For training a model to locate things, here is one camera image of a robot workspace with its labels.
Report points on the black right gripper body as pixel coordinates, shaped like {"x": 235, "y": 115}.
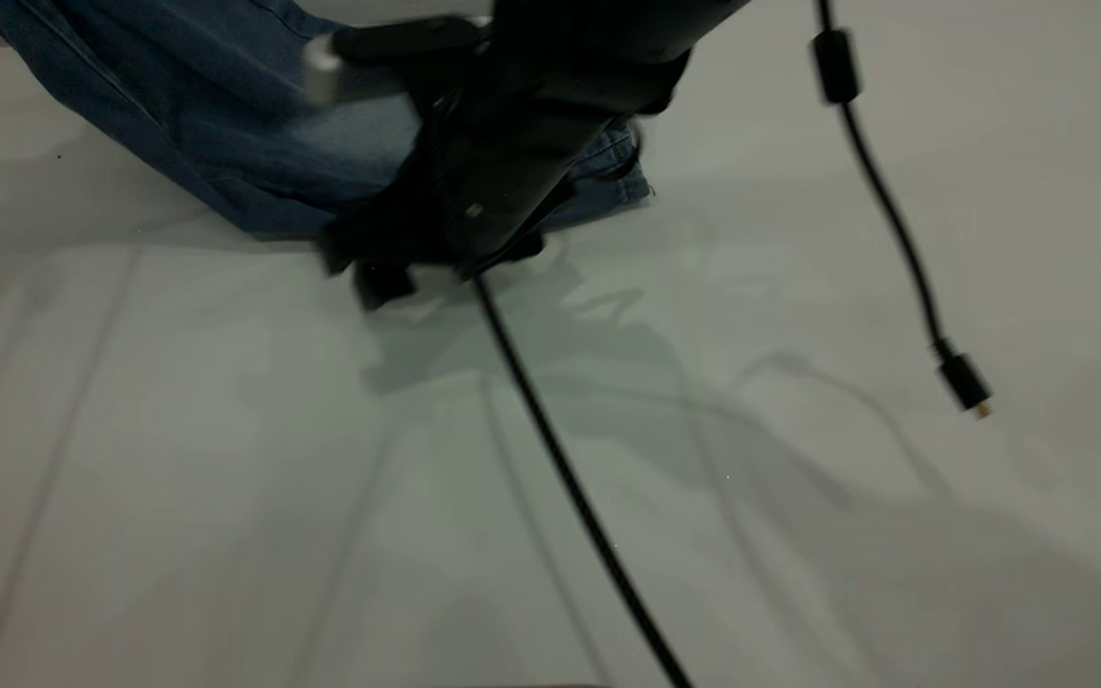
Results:
{"x": 398, "y": 225}

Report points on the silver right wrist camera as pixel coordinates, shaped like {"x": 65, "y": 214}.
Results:
{"x": 350, "y": 75}

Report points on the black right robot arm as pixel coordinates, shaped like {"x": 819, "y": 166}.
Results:
{"x": 560, "y": 86}

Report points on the black right camera mount bracket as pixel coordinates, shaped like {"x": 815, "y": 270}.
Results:
{"x": 407, "y": 40}

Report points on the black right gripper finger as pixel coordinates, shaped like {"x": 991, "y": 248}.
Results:
{"x": 383, "y": 285}

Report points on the blue denim shorts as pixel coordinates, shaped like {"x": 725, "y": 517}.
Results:
{"x": 178, "y": 96}

